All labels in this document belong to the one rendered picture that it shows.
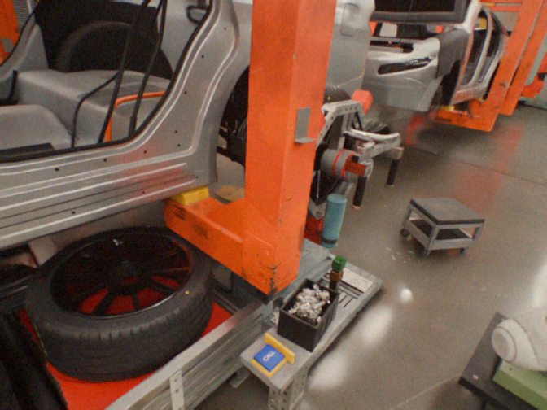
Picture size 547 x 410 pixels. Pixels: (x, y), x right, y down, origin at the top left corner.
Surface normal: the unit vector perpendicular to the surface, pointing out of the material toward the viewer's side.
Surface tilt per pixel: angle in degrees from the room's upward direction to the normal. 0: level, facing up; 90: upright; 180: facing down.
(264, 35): 90
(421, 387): 0
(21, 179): 91
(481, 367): 0
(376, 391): 0
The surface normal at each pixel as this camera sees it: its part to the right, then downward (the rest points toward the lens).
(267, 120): -0.65, 0.31
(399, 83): -0.20, 0.46
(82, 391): 0.08, -0.88
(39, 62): 0.76, 0.36
